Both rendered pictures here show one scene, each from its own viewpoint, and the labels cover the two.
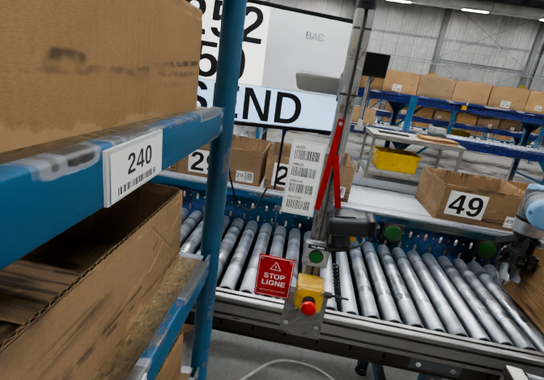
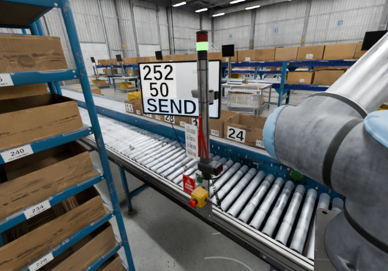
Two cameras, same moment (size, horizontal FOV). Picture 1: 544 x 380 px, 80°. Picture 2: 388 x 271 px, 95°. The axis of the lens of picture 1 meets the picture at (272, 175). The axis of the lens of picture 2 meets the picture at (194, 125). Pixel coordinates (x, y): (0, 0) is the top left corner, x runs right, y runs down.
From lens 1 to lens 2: 63 cm
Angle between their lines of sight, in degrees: 34
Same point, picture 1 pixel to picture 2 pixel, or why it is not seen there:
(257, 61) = (173, 87)
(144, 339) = (58, 192)
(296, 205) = (191, 153)
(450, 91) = not seen: outside the picture
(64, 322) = (21, 182)
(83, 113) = (12, 142)
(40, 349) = (12, 186)
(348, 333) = (224, 223)
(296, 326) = (201, 211)
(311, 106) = not seen: hidden behind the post
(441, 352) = (275, 255)
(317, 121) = not seen: hidden behind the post
